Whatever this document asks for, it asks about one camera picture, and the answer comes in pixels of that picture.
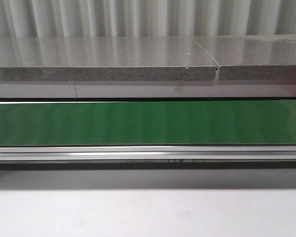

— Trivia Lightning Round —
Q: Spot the grey stone slab right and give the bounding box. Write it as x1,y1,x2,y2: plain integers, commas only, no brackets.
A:
194,35,296,81

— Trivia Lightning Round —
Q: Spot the grey stone slab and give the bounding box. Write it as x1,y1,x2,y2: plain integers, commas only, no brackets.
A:
0,37,217,82
194,35,296,81

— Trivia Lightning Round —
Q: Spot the aluminium conveyor frame rail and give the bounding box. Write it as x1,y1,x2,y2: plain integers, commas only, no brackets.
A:
0,145,296,170

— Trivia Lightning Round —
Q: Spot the grey stone slab left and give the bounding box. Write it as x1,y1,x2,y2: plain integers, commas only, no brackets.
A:
0,37,217,82

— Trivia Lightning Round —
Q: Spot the green conveyor belt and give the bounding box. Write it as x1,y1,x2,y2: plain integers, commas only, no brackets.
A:
0,100,296,146

